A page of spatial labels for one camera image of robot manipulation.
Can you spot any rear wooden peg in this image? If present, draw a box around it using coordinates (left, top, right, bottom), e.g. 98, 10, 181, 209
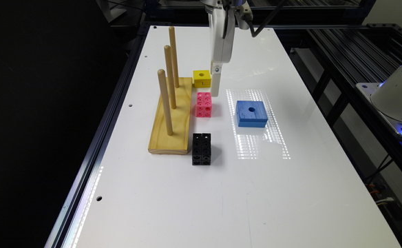
169, 26, 180, 88

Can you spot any wooden peg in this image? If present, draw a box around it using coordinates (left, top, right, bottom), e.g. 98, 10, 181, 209
169, 26, 180, 88
158, 69, 173, 136
164, 45, 176, 109

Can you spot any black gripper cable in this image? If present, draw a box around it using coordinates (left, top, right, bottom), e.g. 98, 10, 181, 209
247, 0, 289, 39

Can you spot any yellow cube with hole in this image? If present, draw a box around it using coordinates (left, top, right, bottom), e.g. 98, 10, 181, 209
193, 70, 211, 88

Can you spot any blue square block with hole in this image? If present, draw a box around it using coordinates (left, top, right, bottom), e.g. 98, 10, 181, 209
236, 101, 268, 127

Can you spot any front wooden peg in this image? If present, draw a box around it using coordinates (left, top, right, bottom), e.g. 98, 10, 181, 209
158, 69, 173, 136

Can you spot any pink stud block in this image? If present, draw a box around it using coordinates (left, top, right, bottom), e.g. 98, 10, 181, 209
195, 92, 212, 118

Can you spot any black aluminium frame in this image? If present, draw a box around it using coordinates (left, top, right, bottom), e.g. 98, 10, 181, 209
273, 0, 402, 197

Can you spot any black stud block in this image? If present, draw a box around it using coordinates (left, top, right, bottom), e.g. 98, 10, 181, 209
192, 133, 211, 165

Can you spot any middle wooden peg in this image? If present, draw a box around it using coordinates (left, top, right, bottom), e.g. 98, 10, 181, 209
164, 45, 176, 109

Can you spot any wooden peg board base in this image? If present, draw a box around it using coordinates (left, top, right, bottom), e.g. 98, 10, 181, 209
148, 77, 193, 155

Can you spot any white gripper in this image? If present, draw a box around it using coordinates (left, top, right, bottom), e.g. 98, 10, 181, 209
208, 7, 235, 97

